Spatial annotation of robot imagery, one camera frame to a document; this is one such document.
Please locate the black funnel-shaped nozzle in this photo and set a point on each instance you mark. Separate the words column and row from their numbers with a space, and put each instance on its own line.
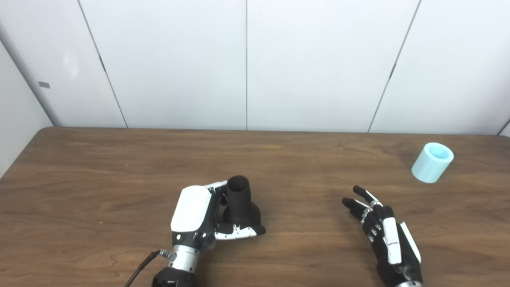
column 241, row 203

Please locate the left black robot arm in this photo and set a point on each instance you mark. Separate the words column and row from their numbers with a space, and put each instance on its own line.
column 179, row 267

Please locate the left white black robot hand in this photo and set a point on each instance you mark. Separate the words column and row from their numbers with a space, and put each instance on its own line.
column 191, row 211

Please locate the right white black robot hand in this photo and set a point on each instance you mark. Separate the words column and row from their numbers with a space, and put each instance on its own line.
column 392, row 243

